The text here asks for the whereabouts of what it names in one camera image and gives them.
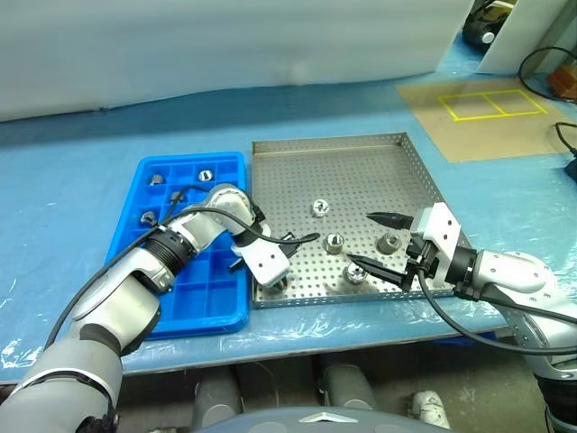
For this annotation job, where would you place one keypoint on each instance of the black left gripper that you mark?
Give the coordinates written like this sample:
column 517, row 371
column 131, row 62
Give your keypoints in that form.
column 290, row 247

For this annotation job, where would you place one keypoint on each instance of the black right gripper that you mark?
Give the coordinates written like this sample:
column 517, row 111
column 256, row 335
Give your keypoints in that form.
column 418, row 260

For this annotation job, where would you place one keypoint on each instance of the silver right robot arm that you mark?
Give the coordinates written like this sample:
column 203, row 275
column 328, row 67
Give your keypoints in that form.
column 514, row 270

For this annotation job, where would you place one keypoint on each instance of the perforated steel tray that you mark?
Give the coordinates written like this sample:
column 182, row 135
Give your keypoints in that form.
column 342, row 180

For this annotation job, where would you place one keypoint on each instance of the blue plastic compartment tray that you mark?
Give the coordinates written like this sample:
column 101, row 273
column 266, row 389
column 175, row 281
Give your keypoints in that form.
column 212, row 306

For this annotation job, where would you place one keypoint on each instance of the dark metal roller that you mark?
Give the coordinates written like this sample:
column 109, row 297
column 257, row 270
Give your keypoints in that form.
column 177, row 197

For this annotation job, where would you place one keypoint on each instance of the grey cylinder under table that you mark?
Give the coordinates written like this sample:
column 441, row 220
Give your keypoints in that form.
column 349, row 388
column 216, row 401

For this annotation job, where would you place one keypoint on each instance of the brown cardboard sheet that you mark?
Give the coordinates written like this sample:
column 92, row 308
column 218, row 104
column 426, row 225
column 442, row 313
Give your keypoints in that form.
column 496, row 135

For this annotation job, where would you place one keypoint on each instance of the pale grey rounded part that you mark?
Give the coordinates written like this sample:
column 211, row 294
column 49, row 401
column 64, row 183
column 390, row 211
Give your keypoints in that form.
column 428, row 406

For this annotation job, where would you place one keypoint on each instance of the grey dome with white emblem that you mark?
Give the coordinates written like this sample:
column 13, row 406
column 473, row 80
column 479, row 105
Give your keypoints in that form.
column 270, row 424

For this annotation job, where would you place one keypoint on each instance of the white backdrop panel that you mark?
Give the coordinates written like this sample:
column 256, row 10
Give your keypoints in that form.
column 203, row 45

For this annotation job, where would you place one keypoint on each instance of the black and yellow device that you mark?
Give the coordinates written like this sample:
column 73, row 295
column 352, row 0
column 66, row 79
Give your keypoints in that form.
column 475, row 27

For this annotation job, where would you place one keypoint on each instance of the brown orange block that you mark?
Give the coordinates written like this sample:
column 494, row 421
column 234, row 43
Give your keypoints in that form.
column 561, row 80

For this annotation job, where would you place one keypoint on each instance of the white leaning board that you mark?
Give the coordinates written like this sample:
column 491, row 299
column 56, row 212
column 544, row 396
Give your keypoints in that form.
column 523, row 31

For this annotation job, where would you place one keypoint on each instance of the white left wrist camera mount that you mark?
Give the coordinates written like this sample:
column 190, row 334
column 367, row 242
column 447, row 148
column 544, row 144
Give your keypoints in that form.
column 263, row 264

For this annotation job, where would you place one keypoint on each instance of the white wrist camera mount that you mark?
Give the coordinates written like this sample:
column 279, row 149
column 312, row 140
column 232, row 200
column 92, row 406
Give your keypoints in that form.
column 444, row 234
column 263, row 264

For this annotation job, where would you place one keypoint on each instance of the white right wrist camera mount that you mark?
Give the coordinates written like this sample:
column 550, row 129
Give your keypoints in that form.
column 444, row 234

